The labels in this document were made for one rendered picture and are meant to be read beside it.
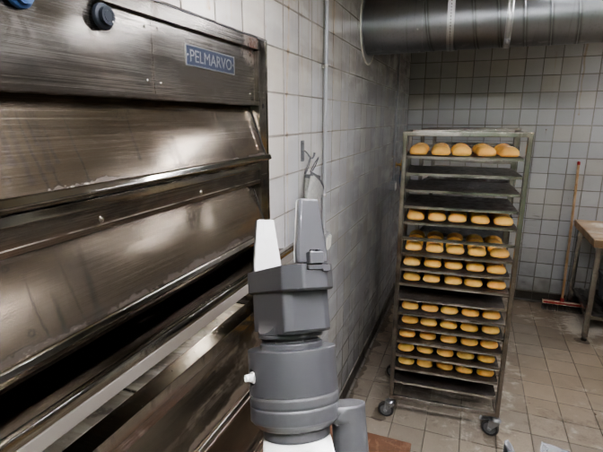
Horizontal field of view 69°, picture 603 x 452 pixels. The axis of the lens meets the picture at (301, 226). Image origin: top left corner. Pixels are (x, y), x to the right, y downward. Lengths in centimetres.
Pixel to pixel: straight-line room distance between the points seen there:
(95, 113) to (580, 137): 449
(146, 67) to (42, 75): 27
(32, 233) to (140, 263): 28
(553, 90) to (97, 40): 437
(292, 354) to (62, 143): 63
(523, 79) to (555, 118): 48
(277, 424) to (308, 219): 19
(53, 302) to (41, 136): 29
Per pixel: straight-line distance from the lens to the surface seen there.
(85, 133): 95
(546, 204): 499
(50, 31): 93
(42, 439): 78
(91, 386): 82
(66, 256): 95
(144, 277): 106
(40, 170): 86
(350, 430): 46
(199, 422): 143
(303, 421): 43
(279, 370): 42
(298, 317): 41
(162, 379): 128
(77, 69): 96
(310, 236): 41
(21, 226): 85
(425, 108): 489
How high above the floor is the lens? 185
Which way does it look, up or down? 14 degrees down
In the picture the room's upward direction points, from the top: straight up
